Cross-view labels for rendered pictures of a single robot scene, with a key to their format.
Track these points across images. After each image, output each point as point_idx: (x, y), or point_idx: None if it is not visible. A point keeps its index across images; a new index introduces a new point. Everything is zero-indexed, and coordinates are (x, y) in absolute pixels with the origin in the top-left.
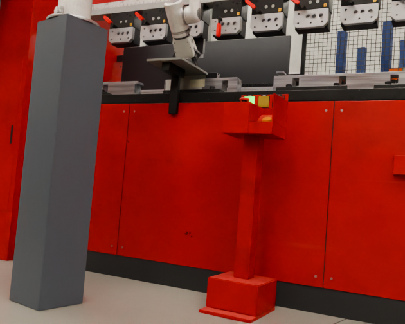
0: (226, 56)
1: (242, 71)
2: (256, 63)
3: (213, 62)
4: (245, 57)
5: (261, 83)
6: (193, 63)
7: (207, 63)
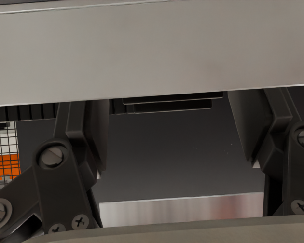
0: (186, 193)
1: (136, 158)
2: (103, 177)
3: (220, 179)
4: (133, 192)
5: (36, 117)
6: (70, 132)
7: (239, 176)
